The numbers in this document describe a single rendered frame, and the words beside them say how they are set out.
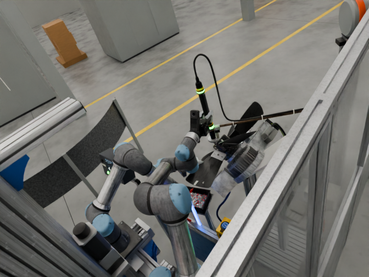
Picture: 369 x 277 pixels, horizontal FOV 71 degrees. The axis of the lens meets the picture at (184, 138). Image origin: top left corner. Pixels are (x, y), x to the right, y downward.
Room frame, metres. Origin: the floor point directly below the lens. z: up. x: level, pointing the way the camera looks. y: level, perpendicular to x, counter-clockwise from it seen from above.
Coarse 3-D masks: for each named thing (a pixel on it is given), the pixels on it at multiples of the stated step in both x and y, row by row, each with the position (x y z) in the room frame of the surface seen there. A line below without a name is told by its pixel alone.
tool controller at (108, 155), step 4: (112, 148) 1.66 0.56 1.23; (104, 152) 1.62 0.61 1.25; (108, 152) 1.61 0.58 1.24; (112, 152) 1.59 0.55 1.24; (100, 156) 1.60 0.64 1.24; (104, 156) 1.56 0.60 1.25; (108, 156) 1.55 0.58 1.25; (112, 156) 1.54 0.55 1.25; (100, 160) 1.58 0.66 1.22; (104, 160) 1.56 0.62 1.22; (108, 160) 1.51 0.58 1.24; (112, 160) 1.48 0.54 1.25; (104, 164) 1.57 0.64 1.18; (108, 164) 1.52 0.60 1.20; (112, 164) 1.48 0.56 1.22; (104, 168) 1.58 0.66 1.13; (104, 172) 1.59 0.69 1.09; (128, 172) 1.43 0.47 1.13; (132, 172) 1.45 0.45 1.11; (124, 176) 1.41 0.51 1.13; (128, 176) 1.42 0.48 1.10; (132, 176) 1.44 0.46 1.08; (124, 180) 1.40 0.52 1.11; (128, 180) 1.41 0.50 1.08; (124, 184) 1.39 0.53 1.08
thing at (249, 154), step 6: (246, 150) 1.18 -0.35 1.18; (252, 150) 1.17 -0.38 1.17; (240, 156) 1.15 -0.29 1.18; (246, 156) 1.14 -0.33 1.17; (252, 156) 1.12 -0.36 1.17; (234, 162) 1.14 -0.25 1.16; (240, 162) 1.11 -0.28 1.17; (246, 162) 1.11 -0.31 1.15; (234, 168) 1.12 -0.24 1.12; (240, 168) 1.10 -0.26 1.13; (246, 168) 1.09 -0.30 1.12; (234, 174) 1.12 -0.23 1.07; (240, 174) 1.09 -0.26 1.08
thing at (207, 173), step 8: (208, 160) 1.20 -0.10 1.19; (216, 160) 1.17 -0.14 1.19; (200, 168) 1.17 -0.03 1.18; (208, 168) 1.14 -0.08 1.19; (216, 168) 1.12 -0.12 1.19; (192, 176) 1.14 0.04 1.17; (200, 176) 1.10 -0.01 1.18; (208, 176) 1.08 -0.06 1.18; (192, 184) 1.08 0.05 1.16; (200, 184) 1.04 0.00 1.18; (208, 184) 1.02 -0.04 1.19
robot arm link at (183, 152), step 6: (186, 138) 1.03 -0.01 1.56; (192, 138) 1.03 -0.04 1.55; (180, 144) 1.01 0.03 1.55; (186, 144) 0.99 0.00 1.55; (192, 144) 1.00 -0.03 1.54; (180, 150) 0.97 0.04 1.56; (186, 150) 0.96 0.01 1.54; (192, 150) 0.98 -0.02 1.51; (180, 156) 0.96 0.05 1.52; (186, 156) 0.94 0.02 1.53; (192, 156) 0.97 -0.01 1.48
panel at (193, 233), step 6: (192, 234) 1.09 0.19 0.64; (198, 234) 1.02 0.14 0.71; (192, 240) 1.12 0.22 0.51; (198, 240) 1.05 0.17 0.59; (204, 240) 0.99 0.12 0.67; (198, 246) 1.09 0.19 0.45; (204, 246) 1.02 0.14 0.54; (210, 246) 0.96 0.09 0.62; (198, 252) 1.12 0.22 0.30; (204, 252) 1.05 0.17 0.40; (210, 252) 0.99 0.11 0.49; (198, 258) 1.17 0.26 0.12; (204, 258) 1.09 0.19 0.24
